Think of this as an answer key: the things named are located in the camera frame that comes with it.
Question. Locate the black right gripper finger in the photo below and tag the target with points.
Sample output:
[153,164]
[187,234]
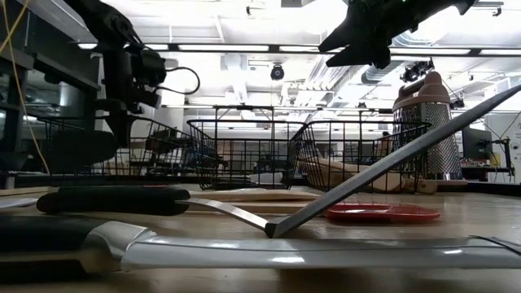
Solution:
[366,59]
[346,38]

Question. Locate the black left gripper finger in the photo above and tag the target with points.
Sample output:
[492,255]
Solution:
[122,130]

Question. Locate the wooden slotted spatula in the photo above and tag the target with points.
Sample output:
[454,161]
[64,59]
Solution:
[338,173]

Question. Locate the plain wooden spatula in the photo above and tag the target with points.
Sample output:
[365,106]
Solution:
[425,187]

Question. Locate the wooden slotted spoon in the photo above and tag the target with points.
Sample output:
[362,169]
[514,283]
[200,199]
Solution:
[252,195]

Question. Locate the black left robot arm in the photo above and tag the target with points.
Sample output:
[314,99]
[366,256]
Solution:
[102,20]

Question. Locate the black ceiling spotlights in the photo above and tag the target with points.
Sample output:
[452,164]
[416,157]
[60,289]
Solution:
[415,73]

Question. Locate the person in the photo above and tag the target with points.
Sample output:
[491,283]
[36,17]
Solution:
[386,138]

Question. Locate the black monitor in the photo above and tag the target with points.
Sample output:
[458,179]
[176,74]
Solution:
[476,142]

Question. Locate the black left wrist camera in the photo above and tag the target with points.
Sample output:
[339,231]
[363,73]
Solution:
[148,67]

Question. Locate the black ceiling dome camera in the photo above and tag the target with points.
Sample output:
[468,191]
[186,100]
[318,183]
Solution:
[277,73]

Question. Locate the black ceiling light rail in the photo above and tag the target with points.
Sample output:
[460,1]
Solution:
[474,52]

